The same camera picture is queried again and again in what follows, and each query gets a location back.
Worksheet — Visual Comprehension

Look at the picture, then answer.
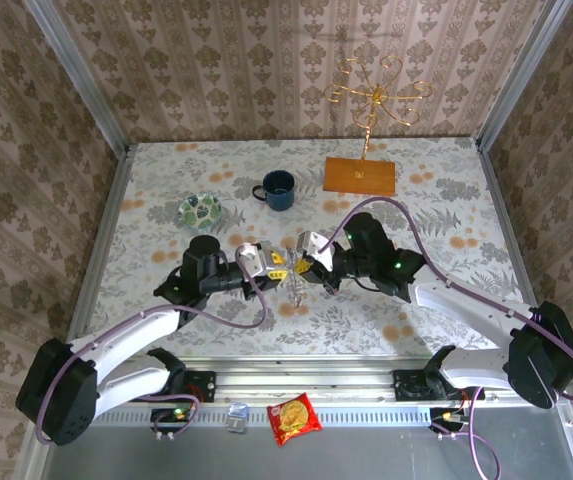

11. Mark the silver metal keyring holder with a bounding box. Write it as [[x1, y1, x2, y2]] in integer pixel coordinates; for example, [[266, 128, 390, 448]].
[[283, 244, 307, 308]]

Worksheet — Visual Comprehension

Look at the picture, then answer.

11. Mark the green leaf pattern bowl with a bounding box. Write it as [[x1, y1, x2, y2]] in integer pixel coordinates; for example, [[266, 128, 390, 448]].
[[176, 192, 224, 232]]

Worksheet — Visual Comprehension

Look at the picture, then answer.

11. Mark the dark blue enamel mug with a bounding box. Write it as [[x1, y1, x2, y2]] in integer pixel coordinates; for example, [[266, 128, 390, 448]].
[[251, 169, 297, 212]]

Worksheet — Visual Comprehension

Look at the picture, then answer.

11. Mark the floral tablecloth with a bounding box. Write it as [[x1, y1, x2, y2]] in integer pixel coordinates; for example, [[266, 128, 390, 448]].
[[85, 138, 537, 359]]

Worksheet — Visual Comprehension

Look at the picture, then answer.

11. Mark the red snack packet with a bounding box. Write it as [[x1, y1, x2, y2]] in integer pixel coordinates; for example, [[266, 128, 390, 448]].
[[266, 392, 324, 448]]

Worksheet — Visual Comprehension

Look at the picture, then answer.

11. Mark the small clear plastic box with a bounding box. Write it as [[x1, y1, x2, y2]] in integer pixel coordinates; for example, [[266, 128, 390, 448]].
[[225, 402, 250, 434]]

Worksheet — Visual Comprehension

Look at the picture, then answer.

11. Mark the small black controller board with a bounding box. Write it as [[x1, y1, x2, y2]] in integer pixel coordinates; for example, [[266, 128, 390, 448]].
[[149, 405, 200, 442], [428, 405, 472, 442]]

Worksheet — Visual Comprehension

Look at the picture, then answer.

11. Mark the grey metal panel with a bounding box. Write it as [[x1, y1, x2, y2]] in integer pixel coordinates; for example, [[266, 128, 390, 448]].
[[40, 422, 573, 480]]

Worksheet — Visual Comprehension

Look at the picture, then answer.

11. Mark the gold wire stand wooden base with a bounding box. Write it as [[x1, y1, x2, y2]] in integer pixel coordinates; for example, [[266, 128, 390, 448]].
[[322, 55, 435, 197]]

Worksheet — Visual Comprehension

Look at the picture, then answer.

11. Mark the aluminium table edge rail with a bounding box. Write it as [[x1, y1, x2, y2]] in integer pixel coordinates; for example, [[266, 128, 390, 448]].
[[60, 143, 135, 369], [475, 139, 552, 361]]

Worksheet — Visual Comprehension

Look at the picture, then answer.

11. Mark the aluminium mounting rail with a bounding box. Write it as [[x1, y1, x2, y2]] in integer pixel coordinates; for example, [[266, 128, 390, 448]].
[[40, 355, 573, 404]]

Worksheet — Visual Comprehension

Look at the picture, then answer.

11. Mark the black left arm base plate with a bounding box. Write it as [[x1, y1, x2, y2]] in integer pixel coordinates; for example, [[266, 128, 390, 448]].
[[127, 370, 217, 404]]

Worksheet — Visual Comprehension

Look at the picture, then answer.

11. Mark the perforated metal cable duct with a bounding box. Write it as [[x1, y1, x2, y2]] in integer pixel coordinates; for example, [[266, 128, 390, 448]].
[[55, 403, 467, 427]]

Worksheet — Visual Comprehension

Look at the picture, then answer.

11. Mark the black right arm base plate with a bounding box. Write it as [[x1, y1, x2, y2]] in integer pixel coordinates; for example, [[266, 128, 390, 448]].
[[393, 368, 487, 402]]

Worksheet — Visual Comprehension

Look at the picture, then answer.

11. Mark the aluminium frame post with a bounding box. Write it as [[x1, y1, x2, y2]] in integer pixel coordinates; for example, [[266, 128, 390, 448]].
[[475, 0, 573, 151], [23, 0, 132, 156]]

